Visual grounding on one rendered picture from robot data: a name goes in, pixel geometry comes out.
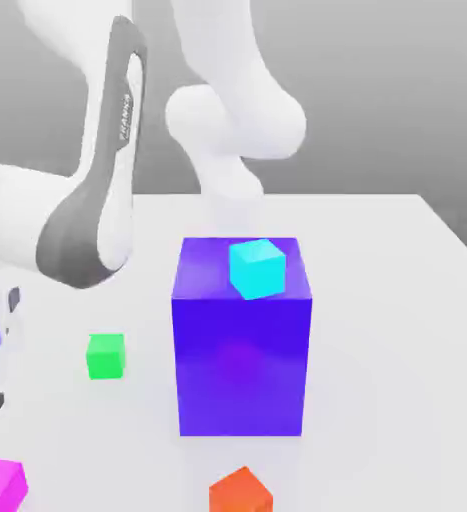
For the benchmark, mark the small cyan cube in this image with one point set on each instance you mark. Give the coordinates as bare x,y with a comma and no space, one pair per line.
257,272

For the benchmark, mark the small orange cube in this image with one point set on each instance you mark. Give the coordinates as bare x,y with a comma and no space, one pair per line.
239,494

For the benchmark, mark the large blue box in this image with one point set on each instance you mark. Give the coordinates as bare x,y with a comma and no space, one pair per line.
241,360

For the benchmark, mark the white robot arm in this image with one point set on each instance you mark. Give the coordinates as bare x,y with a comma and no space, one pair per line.
233,120

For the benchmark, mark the small green cube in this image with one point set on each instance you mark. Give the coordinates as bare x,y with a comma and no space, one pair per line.
105,358

